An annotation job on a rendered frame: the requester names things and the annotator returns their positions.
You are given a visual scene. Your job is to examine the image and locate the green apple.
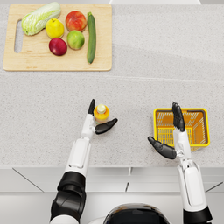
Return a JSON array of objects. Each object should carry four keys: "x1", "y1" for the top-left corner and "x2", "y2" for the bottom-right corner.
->
[{"x1": 66, "y1": 30, "x2": 86, "y2": 51}]

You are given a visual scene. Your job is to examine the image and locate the dark round robot body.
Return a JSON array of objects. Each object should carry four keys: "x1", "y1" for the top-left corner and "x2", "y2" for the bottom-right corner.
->
[{"x1": 87, "y1": 203, "x2": 172, "y2": 224}]

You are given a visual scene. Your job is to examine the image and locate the dark red plum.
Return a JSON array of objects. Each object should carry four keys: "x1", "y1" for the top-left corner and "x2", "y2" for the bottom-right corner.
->
[{"x1": 48, "y1": 38, "x2": 68, "y2": 57}]

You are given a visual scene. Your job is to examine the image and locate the yellow slatted basket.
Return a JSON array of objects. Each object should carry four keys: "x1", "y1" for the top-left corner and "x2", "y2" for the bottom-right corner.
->
[{"x1": 153, "y1": 108, "x2": 211, "y2": 152}]

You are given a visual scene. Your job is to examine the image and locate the lemon tea bottle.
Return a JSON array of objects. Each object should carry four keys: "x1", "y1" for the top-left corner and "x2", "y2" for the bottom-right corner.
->
[{"x1": 93, "y1": 103, "x2": 111, "y2": 123}]

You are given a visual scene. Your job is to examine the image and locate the yellow lemon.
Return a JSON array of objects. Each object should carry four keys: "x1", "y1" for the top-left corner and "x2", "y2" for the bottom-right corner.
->
[{"x1": 45, "y1": 17, "x2": 66, "y2": 39}]

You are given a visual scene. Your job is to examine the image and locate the white cabinet drawer fronts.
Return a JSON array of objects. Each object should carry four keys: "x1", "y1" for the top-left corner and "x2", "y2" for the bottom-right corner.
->
[{"x1": 0, "y1": 166, "x2": 224, "y2": 193}]

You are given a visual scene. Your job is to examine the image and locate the wooden cutting board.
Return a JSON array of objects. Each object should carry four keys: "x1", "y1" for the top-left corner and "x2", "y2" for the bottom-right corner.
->
[{"x1": 3, "y1": 3, "x2": 113, "y2": 72}]

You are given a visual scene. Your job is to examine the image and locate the napa cabbage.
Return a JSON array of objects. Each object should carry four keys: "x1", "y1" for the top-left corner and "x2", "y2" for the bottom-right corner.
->
[{"x1": 20, "y1": 1, "x2": 62, "y2": 37}]

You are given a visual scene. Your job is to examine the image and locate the green cucumber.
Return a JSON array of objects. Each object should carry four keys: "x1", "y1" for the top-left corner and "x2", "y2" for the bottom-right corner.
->
[{"x1": 86, "y1": 11, "x2": 97, "y2": 65}]

